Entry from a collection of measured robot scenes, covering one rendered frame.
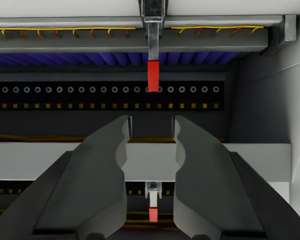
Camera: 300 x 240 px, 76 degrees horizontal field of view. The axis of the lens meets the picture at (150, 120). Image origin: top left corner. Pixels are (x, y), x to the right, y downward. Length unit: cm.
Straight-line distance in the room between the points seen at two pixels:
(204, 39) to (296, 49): 10
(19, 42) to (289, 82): 33
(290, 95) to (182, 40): 14
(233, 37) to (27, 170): 29
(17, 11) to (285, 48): 30
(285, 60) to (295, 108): 6
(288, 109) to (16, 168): 33
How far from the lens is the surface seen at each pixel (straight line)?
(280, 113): 29
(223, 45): 26
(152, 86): 22
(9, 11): 27
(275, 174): 27
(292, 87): 28
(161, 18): 19
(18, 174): 29
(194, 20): 24
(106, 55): 30
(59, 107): 39
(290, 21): 27
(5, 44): 31
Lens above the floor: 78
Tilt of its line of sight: 21 degrees up
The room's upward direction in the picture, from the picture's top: 180 degrees clockwise
